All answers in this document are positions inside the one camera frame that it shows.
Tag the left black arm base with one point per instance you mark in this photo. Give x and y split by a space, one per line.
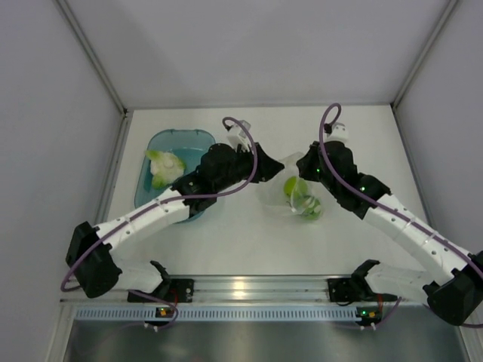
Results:
172 291

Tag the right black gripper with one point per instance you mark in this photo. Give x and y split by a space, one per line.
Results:
306 163

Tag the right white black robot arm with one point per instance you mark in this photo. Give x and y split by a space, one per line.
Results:
450 282

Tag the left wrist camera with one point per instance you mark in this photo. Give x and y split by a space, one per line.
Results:
236 136

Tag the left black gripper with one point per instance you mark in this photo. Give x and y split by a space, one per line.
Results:
267 167

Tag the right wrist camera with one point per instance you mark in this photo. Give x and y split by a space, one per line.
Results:
336 132

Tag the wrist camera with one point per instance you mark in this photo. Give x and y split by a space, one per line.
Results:
336 132
236 136

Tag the grey slotted cable duct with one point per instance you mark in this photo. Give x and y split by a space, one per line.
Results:
218 313

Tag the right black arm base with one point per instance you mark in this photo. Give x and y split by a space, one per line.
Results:
346 290

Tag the aluminium mounting rail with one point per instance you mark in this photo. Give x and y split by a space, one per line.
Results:
214 289

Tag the teal plastic bin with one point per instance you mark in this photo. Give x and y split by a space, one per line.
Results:
189 145

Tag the clear zip top bag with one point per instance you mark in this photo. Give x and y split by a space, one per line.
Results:
271 194

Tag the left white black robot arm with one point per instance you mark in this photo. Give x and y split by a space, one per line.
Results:
98 254

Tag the green fake fruit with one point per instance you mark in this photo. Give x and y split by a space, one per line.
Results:
295 187
310 208

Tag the fake cauliflower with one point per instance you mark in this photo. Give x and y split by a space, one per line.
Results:
165 168

